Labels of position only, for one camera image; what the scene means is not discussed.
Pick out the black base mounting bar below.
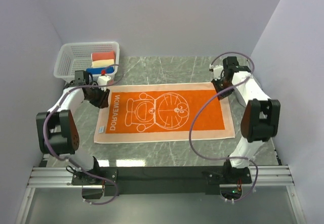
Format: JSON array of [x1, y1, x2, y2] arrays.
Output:
[[71, 165, 254, 197]]

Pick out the grey towel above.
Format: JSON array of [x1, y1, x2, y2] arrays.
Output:
[[234, 89, 246, 107]]

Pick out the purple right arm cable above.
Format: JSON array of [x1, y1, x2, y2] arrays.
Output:
[[189, 51, 259, 203]]

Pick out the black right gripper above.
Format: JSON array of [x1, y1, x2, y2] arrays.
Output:
[[212, 75, 235, 101]]

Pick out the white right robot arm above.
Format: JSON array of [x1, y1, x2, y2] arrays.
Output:
[[209, 56, 280, 183]]

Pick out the red rolled towel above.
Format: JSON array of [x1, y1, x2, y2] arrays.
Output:
[[91, 51, 115, 61]]

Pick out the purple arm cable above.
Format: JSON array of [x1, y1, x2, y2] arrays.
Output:
[[43, 64, 119, 206], [189, 51, 259, 203]]

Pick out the cream rolled towel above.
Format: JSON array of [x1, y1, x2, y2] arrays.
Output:
[[92, 59, 115, 68]]

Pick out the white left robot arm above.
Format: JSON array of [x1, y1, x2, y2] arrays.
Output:
[[36, 69, 111, 185]]

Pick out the blue rolled towel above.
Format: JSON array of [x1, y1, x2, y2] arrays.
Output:
[[86, 67, 114, 75]]

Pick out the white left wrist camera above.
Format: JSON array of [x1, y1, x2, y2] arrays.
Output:
[[97, 69, 111, 91]]

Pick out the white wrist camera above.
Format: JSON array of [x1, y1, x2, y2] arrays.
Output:
[[209, 65, 223, 80], [97, 69, 111, 91]]

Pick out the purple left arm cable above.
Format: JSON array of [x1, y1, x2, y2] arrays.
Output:
[[43, 64, 119, 206]]

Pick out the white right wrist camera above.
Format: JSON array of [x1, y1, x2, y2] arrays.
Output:
[[209, 65, 223, 80]]

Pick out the orange cartoon towel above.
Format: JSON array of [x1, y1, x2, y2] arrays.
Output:
[[94, 82, 235, 144]]

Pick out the white plastic basket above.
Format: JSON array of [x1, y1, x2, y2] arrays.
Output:
[[54, 41, 120, 82]]

